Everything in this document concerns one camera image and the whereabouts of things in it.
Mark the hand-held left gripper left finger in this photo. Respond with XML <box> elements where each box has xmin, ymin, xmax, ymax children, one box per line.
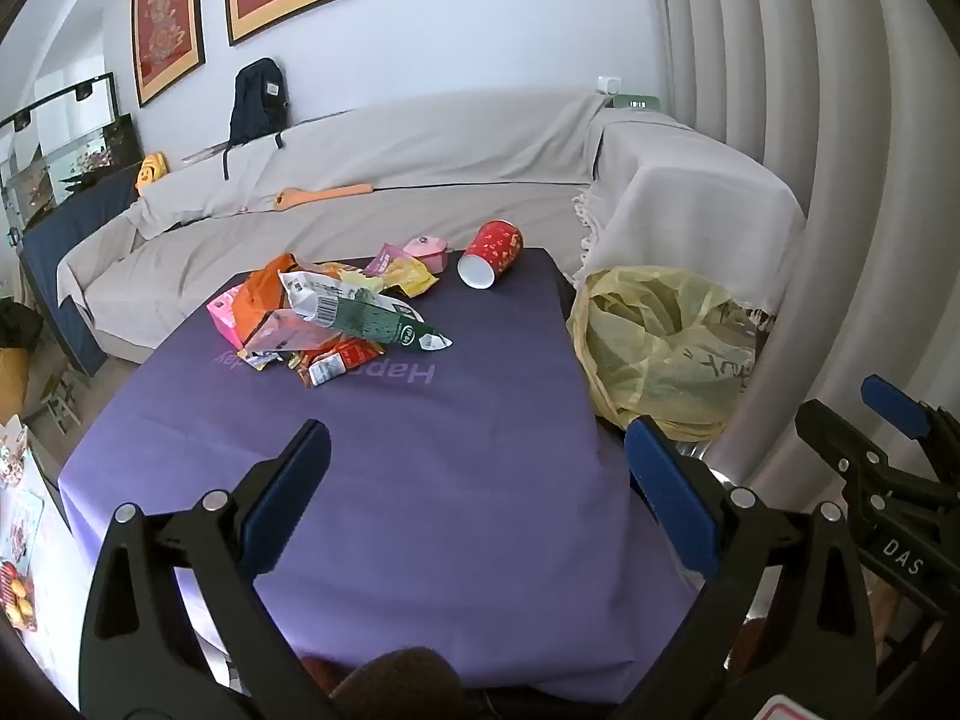
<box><xmin>79</xmin><ymin>418</ymin><xmax>338</xmax><ymax>720</ymax></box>

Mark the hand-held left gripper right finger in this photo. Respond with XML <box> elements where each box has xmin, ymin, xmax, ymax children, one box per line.
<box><xmin>611</xmin><ymin>415</ymin><xmax>880</xmax><ymax>720</ymax></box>

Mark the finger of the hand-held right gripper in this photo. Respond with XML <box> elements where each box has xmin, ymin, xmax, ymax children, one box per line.
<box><xmin>795</xmin><ymin>399</ymin><xmax>960</xmax><ymax>616</ymax></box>
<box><xmin>860</xmin><ymin>373</ymin><xmax>960</xmax><ymax>466</ymax></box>

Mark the yellow plastic bag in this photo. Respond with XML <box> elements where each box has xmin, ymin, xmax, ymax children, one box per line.
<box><xmin>566</xmin><ymin>265</ymin><xmax>777</xmax><ymax>443</ymax></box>

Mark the orange snack packet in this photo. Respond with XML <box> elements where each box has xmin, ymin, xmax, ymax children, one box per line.
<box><xmin>229</xmin><ymin>253</ymin><xmax>316</xmax><ymax>350</ymax></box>

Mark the pink snack wrapper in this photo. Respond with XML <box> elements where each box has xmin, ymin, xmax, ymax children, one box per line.
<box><xmin>362</xmin><ymin>241</ymin><xmax>411</xmax><ymax>280</ymax></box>

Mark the red white-ended sachet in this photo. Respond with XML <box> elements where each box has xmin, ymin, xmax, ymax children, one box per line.
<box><xmin>300</xmin><ymin>355</ymin><xmax>351</xmax><ymax>391</ymax></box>

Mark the red snack wrapper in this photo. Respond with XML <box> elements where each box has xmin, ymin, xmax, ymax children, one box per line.
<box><xmin>289</xmin><ymin>336</ymin><xmax>387</xmax><ymax>374</ymax></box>

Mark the purple tablecloth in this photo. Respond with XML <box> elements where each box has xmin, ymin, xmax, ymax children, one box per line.
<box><xmin>58</xmin><ymin>246</ymin><xmax>706</xmax><ymax>706</ymax></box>

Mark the pink toy fridge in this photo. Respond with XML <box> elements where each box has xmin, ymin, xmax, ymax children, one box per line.
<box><xmin>206</xmin><ymin>281</ymin><xmax>260</xmax><ymax>353</ymax></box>

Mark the person's dark brown clothing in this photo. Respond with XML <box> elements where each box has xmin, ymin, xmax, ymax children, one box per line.
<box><xmin>300</xmin><ymin>649</ymin><xmax>462</xmax><ymax>720</ymax></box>

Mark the yellow snack packet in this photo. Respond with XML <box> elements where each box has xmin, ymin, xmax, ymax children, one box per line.
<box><xmin>379</xmin><ymin>255</ymin><xmax>440</xmax><ymax>299</ymax></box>

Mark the wooden stool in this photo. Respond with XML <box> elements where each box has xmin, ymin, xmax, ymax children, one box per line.
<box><xmin>41</xmin><ymin>379</ymin><xmax>87</xmax><ymax>432</ymax></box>

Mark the pink toy pot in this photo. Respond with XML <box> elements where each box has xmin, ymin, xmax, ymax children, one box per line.
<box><xmin>403</xmin><ymin>235</ymin><xmax>451</xmax><ymax>273</ymax></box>

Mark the colourful printed sheet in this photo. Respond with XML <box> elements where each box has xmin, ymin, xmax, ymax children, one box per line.
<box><xmin>0</xmin><ymin>412</ymin><xmax>46</xmax><ymax>631</ymax></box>

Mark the orange back scratcher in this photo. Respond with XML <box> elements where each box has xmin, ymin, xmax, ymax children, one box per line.
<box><xmin>274</xmin><ymin>181</ymin><xmax>374</xmax><ymax>211</ymax></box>

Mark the cardboard box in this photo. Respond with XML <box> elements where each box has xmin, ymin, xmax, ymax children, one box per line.
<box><xmin>0</xmin><ymin>345</ymin><xmax>35</xmax><ymax>421</ymax></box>

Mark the red paper cup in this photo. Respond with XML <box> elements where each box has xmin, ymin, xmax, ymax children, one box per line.
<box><xmin>456</xmin><ymin>220</ymin><xmax>524</xmax><ymax>291</ymax></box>

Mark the white curtain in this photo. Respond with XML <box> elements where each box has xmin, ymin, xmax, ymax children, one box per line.
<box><xmin>652</xmin><ymin>0</ymin><xmax>960</xmax><ymax>496</ymax></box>

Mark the black bag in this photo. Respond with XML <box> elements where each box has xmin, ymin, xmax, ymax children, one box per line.
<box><xmin>0</xmin><ymin>300</ymin><xmax>46</xmax><ymax>350</ymax></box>

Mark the dark blue cloth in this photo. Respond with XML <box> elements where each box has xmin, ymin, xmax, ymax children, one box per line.
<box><xmin>19</xmin><ymin>165</ymin><xmax>143</xmax><ymax>380</ymax></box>

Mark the grey covered sofa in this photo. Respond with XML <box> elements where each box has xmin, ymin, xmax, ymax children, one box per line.
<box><xmin>56</xmin><ymin>90</ymin><xmax>809</xmax><ymax>372</ymax></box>

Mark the dark blue backpack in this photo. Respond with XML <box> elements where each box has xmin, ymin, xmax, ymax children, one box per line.
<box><xmin>223</xmin><ymin>58</ymin><xmax>290</xmax><ymax>181</ymax></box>

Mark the glass fish tank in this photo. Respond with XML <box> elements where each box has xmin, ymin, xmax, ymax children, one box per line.
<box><xmin>0</xmin><ymin>71</ymin><xmax>143</xmax><ymax>230</ymax></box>

